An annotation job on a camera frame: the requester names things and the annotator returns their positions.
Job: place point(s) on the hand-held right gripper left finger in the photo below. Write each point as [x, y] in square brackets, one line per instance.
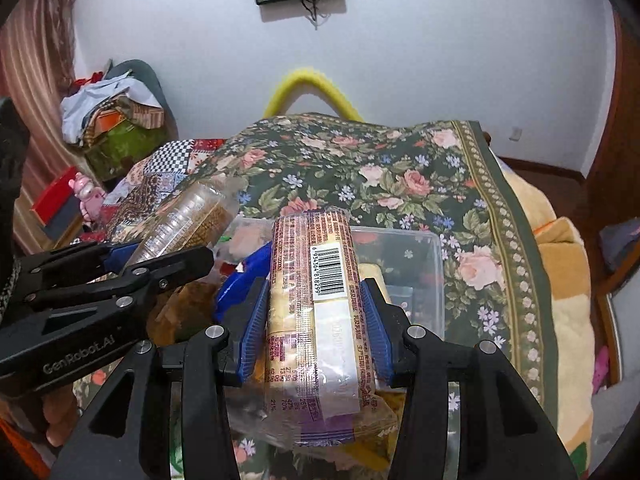
[252, 330]

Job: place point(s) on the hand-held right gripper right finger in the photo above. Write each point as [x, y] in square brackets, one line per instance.
[377, 330]

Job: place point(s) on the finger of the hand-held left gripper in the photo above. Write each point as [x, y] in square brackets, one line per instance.
[117, 252]
[155, 270]

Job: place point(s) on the blue chip bag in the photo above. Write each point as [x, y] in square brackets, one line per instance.
[240, 280]

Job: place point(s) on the clear brown cracker packet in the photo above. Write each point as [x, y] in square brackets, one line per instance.
[195, 215]

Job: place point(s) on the clear plastic container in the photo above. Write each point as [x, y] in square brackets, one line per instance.
[417, 270]

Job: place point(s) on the gold biscuit packet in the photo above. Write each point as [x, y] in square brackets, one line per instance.
[300, 260]

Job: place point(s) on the pink toy figure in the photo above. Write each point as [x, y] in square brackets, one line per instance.
[87, 195]

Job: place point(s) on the red box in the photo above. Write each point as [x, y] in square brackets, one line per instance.
[55, 195]

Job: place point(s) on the patchwork quilt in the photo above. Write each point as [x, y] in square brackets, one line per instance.
[165, 160]

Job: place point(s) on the pile of clothes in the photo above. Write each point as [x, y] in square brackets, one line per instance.
[110, 110]

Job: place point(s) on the grey chair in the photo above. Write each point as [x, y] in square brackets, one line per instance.
[145, 72]

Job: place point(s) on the yellow fleece blanket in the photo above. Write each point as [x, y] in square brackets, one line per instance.
[565, 285]

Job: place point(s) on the striped brown curtain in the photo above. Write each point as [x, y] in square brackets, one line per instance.
[30, 75]

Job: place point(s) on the yellow foam tube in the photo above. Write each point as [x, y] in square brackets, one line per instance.
[305, 80]

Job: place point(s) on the white wall socket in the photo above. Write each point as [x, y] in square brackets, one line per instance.
[515, 133]

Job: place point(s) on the wooden door frame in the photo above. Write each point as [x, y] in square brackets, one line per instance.
[617, 135]

